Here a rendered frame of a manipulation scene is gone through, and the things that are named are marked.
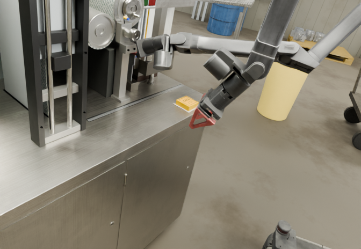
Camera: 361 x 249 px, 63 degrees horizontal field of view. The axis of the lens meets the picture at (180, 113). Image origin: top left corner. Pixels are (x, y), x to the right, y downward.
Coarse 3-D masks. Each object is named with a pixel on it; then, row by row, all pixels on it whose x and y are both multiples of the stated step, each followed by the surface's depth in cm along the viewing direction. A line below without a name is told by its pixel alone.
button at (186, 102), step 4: (176, 100) 122; (180, 100) 122; (184, 100) 122; (188, 100) 123; (192, 100) 124; (176, 104) 123; (180, 104) 121; (184, 104) 120; (188, 104) 120; (192, 104) 121; (196, 104) 123; (184, 108) 121; (188, 108) 119; (192, 108) 122
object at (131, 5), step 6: (126, 0) 102; (132, 0) 102; (138, 0) 104; (126, 6) 101; (132, 6) 104; (138, 6) 106; (126, 12) 102; (132, 12) 105; (138, 12) 107; (132, 18) 106
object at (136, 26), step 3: (138, 21) 113; (135, 24) 114; (138, 24) 113; (132, 27) 116; (135, 27) 114; (138, 27) 114; (114, 36) 124; (114, 39) 124; (114, 42) 125; (135, 51) 119; (129, 54) 121; (132, 54) 120; (129, 57) 122; (132, 57) 121; (129, 60) 122; (132, 60) 121; (132, 63) 122
